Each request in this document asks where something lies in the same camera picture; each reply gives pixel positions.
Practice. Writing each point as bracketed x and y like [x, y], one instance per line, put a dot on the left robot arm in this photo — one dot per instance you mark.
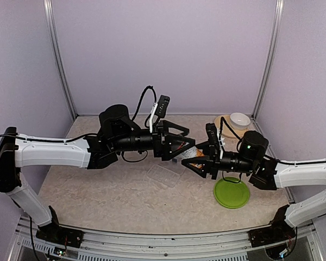
[117, 134]

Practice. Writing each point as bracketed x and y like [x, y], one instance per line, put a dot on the front aluminium rail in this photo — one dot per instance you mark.
[98, 244]

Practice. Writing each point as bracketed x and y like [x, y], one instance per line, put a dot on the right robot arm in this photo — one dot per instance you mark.
[265, 173]

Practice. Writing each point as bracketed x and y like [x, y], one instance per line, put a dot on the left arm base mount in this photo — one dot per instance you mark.
[55, 233]

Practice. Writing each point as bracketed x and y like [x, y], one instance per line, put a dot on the left aluminium frame post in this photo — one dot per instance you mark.
[48, 7]

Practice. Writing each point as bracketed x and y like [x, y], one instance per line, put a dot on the right aluminium frame post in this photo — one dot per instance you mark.
[279, 7]

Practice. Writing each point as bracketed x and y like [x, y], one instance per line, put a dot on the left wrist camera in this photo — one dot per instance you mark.
[159, 109]

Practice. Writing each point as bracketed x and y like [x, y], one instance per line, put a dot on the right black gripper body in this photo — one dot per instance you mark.
[214, 161]

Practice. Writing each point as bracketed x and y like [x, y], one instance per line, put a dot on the white bowl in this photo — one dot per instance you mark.
[239, 121]

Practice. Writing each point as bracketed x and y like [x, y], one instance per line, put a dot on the green plate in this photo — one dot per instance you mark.
[231, 193]

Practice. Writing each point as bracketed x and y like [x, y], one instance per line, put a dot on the clear plastic pill organizer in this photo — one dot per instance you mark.
[166, 172]

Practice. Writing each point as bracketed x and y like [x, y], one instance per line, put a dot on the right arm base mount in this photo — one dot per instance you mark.
[277, 231]

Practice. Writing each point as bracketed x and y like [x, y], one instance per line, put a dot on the round wooden plate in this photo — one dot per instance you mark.
[226, 132]

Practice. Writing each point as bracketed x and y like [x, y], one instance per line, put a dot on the aluminium frame post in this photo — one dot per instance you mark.
[48, 7]
[279, 7]

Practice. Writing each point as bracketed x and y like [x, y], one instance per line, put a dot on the orange pill bottle grey cap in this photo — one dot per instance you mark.
[191, 153]

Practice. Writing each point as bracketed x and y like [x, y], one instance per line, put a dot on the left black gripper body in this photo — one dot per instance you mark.
[159, 148]

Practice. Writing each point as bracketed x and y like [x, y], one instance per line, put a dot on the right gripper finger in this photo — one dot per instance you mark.
[199, 160]
[204, 147]

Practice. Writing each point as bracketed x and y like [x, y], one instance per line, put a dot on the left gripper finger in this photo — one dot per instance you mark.
[176, 145]
[173, 128]

